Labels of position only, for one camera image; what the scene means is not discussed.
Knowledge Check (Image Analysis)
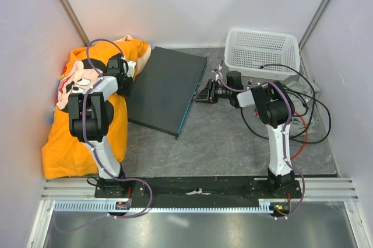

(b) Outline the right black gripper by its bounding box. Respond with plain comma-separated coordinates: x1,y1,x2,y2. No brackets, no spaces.
193,79,232,104

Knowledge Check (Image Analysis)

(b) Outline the dark blue network switch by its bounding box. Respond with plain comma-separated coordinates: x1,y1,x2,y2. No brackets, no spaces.
126,47,207,138

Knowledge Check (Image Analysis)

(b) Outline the red ethernet cable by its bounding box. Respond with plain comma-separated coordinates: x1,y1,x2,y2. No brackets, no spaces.
254,109,309,162

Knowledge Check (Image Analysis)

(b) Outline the black ethernet cable loop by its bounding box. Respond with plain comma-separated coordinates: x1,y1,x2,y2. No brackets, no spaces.
240,90,333,144

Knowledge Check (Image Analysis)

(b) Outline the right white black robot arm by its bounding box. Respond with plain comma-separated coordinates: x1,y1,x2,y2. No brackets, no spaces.
195,71,295,198

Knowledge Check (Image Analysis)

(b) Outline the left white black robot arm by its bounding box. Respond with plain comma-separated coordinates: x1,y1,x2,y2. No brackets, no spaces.
68,54,136,197

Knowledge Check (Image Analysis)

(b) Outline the white plastic basket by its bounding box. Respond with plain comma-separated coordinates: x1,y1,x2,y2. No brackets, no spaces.
224,29,300,81

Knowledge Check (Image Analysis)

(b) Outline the orange mickey mouse cloth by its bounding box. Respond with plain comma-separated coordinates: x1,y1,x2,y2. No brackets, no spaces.
41,39,152,179

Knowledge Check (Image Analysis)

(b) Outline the grey cloth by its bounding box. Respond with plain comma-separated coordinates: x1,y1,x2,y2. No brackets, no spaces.
286,78,313,137

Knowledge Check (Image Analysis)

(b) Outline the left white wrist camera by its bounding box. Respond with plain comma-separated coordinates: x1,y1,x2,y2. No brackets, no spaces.
124,61,137,79

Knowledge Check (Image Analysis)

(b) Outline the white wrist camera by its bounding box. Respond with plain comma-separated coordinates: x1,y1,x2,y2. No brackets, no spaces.
124,61,137,79
212,68,223,81

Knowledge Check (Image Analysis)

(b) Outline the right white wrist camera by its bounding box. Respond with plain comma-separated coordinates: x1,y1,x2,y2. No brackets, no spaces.
212,68,223,81

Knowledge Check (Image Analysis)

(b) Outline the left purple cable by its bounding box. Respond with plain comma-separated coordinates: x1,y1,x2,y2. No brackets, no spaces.
53,39,154,233

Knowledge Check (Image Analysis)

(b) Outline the purple cable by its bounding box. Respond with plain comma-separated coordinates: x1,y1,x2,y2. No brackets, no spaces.
217,60,306,221
53,39,154,233

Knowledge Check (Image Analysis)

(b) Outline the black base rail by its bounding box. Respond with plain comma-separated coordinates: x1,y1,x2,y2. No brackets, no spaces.
94,176,302,207

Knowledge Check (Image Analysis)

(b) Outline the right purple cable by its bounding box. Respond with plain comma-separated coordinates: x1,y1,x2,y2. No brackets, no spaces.
217,60,306,221

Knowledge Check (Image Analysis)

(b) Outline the white slotted cable duct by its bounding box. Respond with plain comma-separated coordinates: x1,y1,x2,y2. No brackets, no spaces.
54,200,284,214

